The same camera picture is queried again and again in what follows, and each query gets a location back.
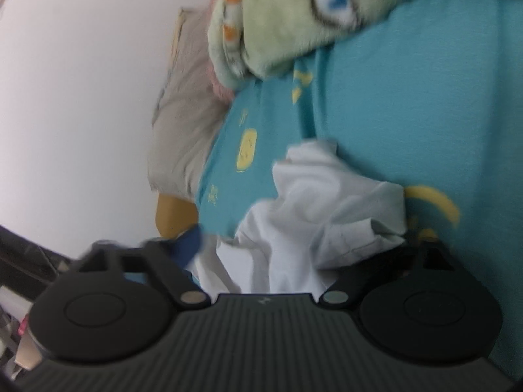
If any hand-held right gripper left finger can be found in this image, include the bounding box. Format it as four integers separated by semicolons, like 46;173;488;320
77;225;207;308

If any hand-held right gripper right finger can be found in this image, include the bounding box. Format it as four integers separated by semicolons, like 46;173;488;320
319;240;457;306

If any white garment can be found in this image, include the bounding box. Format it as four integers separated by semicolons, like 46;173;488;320
185;139;409;294

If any grey pillow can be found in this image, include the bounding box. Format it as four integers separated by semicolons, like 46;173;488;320
148;7;235;202

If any pink cloth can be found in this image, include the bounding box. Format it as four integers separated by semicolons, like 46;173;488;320
205;62;238;100

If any teal printed bed sheet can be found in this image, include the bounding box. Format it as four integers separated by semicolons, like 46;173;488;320
194;0;523;380

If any green printed fleece blanket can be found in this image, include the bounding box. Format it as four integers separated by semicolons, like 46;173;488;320
208;0;523;89

